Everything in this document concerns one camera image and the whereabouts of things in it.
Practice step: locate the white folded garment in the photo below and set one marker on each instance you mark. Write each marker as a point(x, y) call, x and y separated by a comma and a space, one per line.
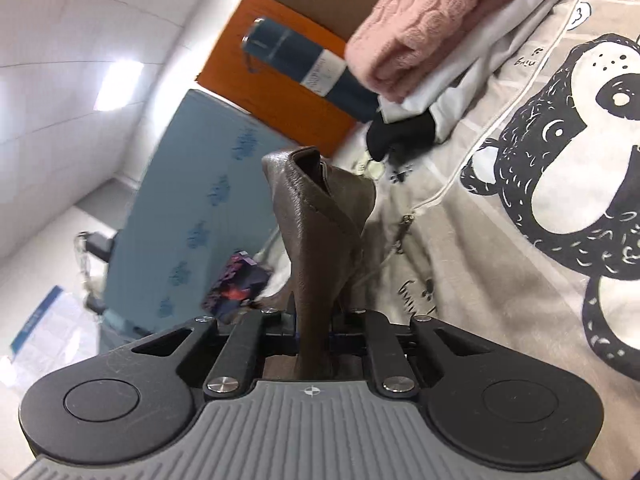
point(449, 90)

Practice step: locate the orange board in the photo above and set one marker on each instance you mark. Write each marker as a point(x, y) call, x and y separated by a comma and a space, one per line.
point(271, 97)

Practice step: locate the dark teal rolled tube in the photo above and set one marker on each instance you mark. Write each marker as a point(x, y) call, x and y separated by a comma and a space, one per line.
point(315, 68)

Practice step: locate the brown leather jacket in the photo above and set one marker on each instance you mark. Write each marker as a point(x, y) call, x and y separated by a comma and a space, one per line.
point(321, 211)

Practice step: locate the large blue carton box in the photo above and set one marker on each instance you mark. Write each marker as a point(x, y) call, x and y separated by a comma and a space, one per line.
point(203, 197)

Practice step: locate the panda print storage bag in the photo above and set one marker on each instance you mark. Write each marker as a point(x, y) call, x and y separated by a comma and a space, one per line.
point(523, 225)

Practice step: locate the small photo screen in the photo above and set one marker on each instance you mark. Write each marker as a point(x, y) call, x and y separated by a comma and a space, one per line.
point(239, 284)

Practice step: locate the wall information poster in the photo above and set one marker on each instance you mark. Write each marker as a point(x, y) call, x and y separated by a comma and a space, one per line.
point(60, 332)

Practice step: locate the pink knitted sweater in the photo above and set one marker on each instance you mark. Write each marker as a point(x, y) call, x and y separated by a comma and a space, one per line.
point(402, 41)

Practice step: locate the black garment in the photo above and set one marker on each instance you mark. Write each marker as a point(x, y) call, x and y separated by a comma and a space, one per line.
point(400, 140)

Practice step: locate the black power adapter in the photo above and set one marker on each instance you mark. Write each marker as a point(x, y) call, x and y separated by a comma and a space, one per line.
point(97, 244)

